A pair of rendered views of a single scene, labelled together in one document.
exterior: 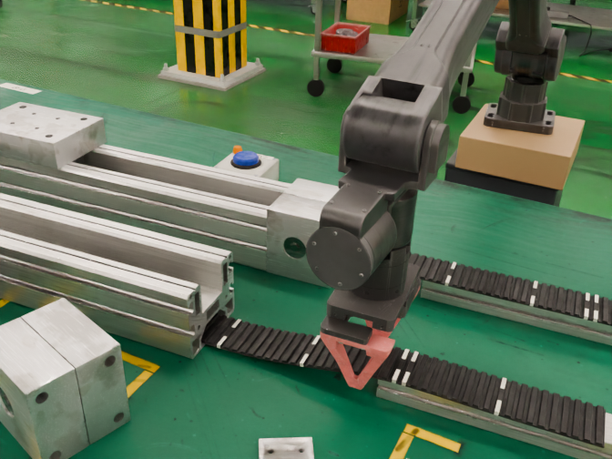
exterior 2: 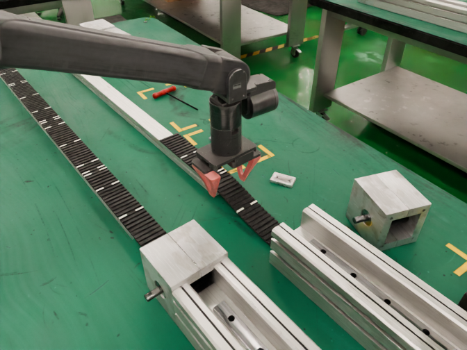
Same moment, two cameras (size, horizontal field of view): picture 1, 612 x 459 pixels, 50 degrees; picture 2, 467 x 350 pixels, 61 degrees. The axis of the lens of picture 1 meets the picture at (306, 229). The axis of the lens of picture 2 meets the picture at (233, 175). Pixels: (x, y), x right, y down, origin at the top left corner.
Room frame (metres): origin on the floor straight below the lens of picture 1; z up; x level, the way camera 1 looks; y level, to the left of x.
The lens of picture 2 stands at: (1.06, 0.25, 1.34)
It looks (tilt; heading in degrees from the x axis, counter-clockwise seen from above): 39 degrees down; 210
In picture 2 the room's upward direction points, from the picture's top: straight up
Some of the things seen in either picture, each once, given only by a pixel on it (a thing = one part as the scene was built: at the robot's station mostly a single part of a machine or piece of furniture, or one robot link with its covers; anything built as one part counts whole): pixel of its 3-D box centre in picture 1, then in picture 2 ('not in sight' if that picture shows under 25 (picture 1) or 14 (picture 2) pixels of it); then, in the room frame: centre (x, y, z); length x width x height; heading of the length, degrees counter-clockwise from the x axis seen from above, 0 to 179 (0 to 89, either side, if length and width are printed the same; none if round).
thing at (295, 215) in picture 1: (316, 227); (178, 274); (0.77, -0.01, 0.83); 0.12 x 0.09 x 0.10; 159
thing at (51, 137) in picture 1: (39, 142); not in sight; (0.92, 0.40, 0.87); 0.16 x 0.11 x 0.07; 69
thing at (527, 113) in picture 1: (523, 100); not in sight; (1.15, -0.38, 0.88); 0.12 x 0.09 x 0.08; 71
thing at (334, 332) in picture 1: (362, 341); (236, 164); (0.50, -0.06, 0.85); 0.07 x 0.07 x 0.09; 69
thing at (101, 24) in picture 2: not in sight; (96, 39); (0.07, -0.88, 0.83); 0.11 x 0.10 x 0.10; 159
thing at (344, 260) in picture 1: (372, 197); (243, 87); (0.49, -0.05, 1.02); 0.12 x 0.09 x 0.12; 153
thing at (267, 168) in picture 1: (243, 181); not in sight; (0.93, 0.10, 0.81); 0.10 x 0.08 x 0.06; 159
